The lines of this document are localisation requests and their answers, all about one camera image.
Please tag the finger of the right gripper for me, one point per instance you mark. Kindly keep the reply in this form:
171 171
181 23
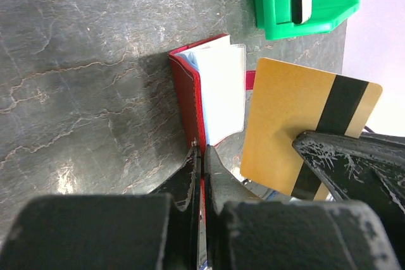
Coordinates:
369 168

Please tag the red card holder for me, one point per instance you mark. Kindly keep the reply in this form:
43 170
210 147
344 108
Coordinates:
211 81

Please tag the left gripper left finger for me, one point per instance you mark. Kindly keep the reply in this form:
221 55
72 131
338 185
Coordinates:
158 230

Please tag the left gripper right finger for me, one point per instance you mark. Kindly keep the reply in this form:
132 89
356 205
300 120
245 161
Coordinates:
246 232

